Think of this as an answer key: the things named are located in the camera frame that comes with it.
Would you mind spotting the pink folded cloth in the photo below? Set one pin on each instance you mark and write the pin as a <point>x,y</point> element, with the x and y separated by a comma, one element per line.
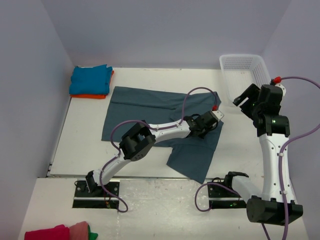
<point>79,231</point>

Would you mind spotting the grey-blue t-shirt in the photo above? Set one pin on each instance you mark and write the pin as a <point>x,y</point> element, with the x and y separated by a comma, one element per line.
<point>191,156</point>

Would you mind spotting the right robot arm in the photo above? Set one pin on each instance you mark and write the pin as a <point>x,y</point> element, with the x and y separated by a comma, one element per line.
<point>275,203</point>

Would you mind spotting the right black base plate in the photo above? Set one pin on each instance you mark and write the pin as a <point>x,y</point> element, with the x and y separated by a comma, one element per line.
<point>220,198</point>

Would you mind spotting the white plastic basket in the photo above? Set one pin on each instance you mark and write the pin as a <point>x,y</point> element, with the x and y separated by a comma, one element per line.
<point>239,71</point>

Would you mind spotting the green cloth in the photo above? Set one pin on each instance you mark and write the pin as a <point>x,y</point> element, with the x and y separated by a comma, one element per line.
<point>91,235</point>

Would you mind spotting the folded blue t-shirt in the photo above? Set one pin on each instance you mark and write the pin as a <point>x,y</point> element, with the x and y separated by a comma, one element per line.
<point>102,68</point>

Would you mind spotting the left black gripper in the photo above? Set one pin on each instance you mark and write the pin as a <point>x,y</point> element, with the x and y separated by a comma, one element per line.
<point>201,136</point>

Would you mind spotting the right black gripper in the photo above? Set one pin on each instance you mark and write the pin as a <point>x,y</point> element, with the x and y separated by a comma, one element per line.
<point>253,91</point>

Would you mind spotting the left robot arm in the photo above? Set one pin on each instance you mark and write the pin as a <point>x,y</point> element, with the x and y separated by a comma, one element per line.
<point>141,137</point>

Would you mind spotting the magenta folded cloth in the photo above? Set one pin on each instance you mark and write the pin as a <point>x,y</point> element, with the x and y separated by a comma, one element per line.
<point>59,232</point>

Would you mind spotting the folded orange t-shirt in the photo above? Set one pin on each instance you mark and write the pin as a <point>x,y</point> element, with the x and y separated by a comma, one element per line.
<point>100,95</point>

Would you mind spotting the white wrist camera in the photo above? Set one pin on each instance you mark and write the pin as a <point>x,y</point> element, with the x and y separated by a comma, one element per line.
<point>218,114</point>
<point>277,82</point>

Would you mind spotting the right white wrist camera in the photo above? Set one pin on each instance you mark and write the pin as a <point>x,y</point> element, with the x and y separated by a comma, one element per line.
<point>277,82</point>

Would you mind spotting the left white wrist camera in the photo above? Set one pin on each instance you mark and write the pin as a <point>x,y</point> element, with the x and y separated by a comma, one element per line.
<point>218,114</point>

